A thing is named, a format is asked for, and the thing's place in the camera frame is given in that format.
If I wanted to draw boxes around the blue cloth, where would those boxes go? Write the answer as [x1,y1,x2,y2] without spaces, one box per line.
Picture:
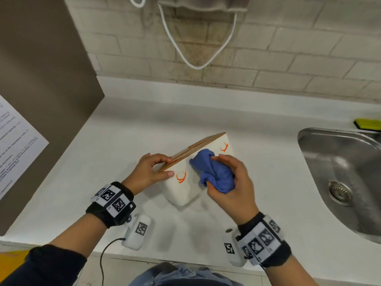
[189,149,236,194]

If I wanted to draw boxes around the person's right hand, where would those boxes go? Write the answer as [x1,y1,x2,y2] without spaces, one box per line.
[206,155,260,226]

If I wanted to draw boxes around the stainless steel sink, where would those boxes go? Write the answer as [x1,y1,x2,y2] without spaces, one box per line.
[297,127,381,245]

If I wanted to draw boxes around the yellow object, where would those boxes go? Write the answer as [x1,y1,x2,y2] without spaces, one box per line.
[0,249,31,278]

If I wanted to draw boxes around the yellow-green sponge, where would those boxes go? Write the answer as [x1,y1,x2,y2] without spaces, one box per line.
[353,118,381,131]

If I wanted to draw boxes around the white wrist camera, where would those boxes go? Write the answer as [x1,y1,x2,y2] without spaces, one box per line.
[122,214,155,251]
[223,228,248,268]

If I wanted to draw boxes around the person's blue jeans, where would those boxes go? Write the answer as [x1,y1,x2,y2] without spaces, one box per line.
[128,262,245,286]

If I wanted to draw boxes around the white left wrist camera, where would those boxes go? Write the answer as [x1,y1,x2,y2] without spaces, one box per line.
[122,214,155,251]

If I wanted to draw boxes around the brown cabinet panel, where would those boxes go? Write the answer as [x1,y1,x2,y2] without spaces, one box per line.
[0,0,105,237]

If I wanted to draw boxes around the white printed paper sheet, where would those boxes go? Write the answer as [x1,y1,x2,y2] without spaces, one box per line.
[0,95,50,202]

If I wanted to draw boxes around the person's right forearm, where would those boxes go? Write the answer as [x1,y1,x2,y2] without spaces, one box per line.
[263,254,321,286]

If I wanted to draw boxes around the person's left hand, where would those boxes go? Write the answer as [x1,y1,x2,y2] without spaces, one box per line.
[122,153,175,196]

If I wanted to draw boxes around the metal sink drain strainer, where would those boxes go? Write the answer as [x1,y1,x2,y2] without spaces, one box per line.
[328,180,353,207]

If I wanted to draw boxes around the black wrist strap with markers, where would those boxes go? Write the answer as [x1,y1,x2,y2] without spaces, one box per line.
[237,212,292,268]
[86,182,137,229]

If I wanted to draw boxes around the person's left forearm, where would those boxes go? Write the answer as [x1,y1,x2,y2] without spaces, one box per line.
[0,183,136,286]

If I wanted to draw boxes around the black left wrist strap with markers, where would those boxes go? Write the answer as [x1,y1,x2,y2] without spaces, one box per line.
[86,182,137,229]

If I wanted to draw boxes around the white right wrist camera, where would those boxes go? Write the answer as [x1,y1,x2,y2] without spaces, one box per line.
[223,228,248,268]

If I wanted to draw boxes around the white toaster with wooden top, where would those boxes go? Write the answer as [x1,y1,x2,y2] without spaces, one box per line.
[158,132,236,207]

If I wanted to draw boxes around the grey wall appliance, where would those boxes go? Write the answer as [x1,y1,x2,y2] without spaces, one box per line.
[156,0,254,13]

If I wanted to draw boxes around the black cable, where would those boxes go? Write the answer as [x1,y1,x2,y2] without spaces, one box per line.
[99,238,127,286]

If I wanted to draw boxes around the black right wrist strap with markers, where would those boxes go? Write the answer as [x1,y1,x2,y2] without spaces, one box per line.
[237,212,292,268]

